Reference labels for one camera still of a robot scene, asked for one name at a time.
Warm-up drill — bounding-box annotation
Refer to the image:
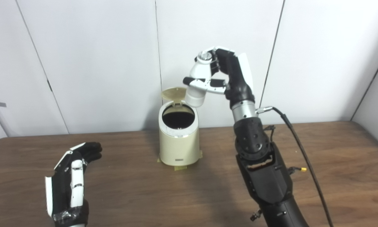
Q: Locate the cream round bin lid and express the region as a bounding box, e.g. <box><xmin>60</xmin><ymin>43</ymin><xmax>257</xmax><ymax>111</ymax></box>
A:
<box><xmin>161</xmin><ymin>87</ymin><xmax>188</xmax><ymax>106</ymax></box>

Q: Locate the cream-colored round bin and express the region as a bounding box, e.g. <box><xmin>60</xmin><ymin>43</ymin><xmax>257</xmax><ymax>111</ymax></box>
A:
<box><xmin>158</xmin><ymin>102</ymin><xmax>200</xmax><ymax>166</ymax></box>

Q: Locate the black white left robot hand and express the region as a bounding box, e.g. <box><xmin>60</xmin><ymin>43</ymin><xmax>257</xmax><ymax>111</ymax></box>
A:
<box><xmin>45</xmin><ymin>142</ymin><xmax>102</xmax><ymax>227</ymax></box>

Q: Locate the small white plastic bottle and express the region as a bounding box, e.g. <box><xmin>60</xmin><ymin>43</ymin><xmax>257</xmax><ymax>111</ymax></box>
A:
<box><xmin>185</xmin><ymin>51</ymin><xmax>213</xmax><ymax>108</ymax></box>

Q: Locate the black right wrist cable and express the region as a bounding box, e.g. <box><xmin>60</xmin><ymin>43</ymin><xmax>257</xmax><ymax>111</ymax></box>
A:
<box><xmin>257</xmin><ymin>106</ymin><xmax>334</xmax><ymax>227</ymax></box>

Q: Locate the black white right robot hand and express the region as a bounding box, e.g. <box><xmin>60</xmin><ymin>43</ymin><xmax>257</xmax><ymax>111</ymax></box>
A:
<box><xmin>183</xmin><ymin>46</ymin><xmax>255</xmax><ymax>109</ymax></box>

